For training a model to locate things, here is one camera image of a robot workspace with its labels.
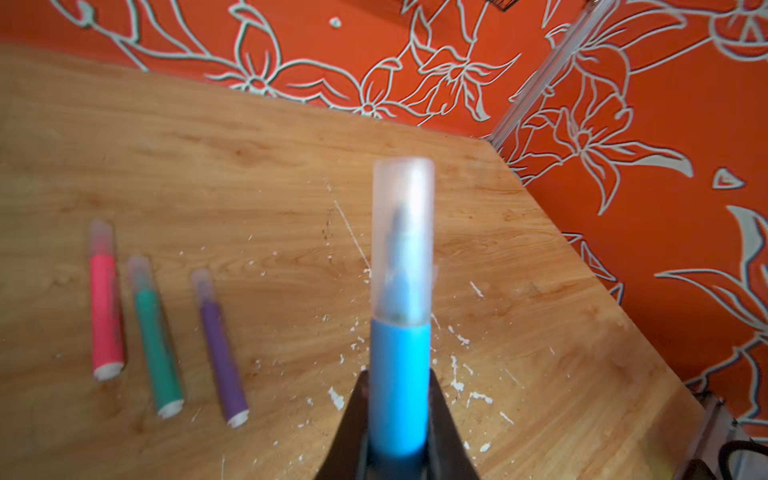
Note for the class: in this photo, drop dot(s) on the purple marker pen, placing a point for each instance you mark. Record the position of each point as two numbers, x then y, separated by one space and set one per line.
231 395

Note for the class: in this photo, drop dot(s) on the black wire basket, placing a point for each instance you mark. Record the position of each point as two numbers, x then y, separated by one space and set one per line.
502 5

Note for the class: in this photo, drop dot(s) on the green marker pen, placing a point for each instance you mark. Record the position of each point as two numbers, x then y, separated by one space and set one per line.
159 355

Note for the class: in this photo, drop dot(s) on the pink marker pen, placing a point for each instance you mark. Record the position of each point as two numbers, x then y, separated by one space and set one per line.
108 351

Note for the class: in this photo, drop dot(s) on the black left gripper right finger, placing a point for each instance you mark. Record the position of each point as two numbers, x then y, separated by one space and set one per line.
446 454

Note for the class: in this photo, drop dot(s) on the translucent pen cap four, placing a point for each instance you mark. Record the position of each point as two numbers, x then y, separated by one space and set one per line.
402 272

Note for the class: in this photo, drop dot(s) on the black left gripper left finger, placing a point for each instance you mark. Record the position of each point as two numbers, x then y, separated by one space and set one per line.
348 454

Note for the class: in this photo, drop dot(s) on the aluminium frame rail right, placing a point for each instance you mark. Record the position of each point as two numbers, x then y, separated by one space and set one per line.
573 35

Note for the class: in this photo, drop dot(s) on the blue marker pen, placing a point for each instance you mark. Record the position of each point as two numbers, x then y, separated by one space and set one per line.
399 378

